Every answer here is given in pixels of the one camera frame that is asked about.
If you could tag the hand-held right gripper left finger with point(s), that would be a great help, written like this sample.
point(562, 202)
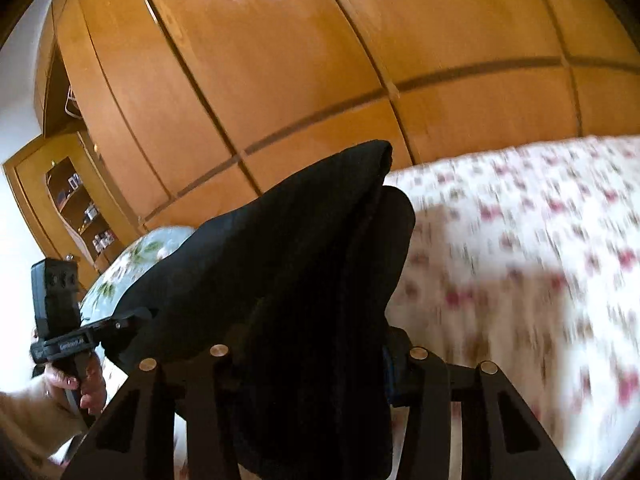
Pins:
point(205, 395)

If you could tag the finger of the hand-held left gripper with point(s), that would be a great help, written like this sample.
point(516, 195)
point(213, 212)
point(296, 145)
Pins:
point(122, 322)

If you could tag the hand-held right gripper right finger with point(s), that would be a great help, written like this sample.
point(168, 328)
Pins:
point(397, 375)

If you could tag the black pants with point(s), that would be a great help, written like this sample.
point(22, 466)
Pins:
point(300, 285)

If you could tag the person's left forearm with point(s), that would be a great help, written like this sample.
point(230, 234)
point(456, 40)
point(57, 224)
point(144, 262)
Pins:
point(30, 420)

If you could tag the person's left hand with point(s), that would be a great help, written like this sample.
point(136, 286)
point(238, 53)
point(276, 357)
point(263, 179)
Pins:
point(94, 385)

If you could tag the group of small bottles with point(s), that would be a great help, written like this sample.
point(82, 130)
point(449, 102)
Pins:
point(102, 242)

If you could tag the leaf print pillow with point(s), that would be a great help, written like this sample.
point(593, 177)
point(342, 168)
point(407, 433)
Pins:
point(145, 255)

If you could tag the wooden shelf unit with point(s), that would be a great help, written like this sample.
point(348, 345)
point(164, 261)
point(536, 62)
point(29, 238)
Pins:
point(35, 185)

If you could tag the floral bed sheet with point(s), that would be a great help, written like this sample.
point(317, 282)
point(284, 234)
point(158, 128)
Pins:
point(525, 260)

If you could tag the wooden wardrobe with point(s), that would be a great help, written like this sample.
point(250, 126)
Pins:
point(300, 60)

